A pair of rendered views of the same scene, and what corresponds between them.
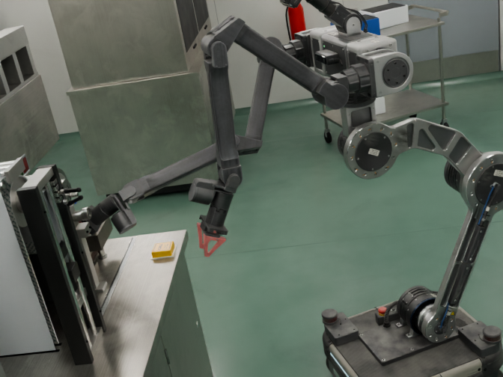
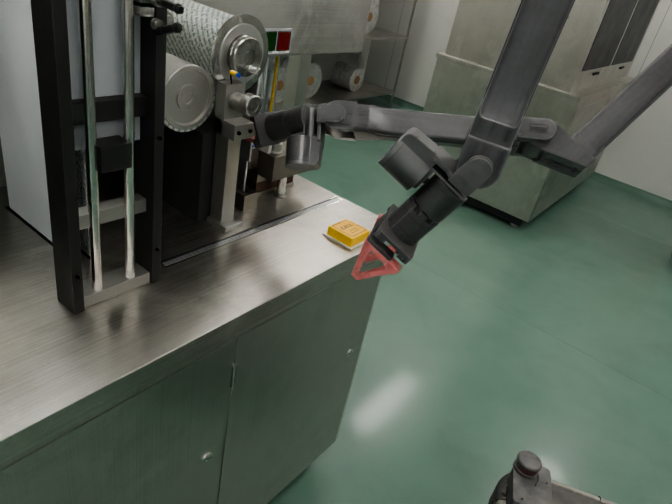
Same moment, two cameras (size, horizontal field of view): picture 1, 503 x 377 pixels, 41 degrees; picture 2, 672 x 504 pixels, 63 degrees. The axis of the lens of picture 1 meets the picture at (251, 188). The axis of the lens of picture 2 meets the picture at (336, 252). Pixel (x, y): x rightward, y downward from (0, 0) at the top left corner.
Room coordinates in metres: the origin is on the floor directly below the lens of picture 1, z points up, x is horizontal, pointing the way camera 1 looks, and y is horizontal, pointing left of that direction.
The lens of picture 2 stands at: (1.11, -0.10, 1.49)
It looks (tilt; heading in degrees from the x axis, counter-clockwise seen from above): 30 degrees down; 25
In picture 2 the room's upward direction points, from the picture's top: 12 degrees clockwise
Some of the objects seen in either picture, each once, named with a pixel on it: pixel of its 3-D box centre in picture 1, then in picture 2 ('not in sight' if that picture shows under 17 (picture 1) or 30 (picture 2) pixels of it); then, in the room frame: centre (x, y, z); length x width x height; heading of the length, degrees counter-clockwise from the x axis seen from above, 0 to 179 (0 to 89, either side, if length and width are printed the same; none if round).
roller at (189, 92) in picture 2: not in sight; (147, 78); (1.88, 0.74, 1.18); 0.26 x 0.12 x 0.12; 83
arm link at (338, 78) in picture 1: (334, 92); not in sight; (1.91, -0.29, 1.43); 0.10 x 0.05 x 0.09; 104
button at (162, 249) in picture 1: (163, 249); (348, 232); (2.11, 0.35, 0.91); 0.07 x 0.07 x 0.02; 83
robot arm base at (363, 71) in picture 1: (356, 78); not in sight; (1.94, -0.37, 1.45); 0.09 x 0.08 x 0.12; 14
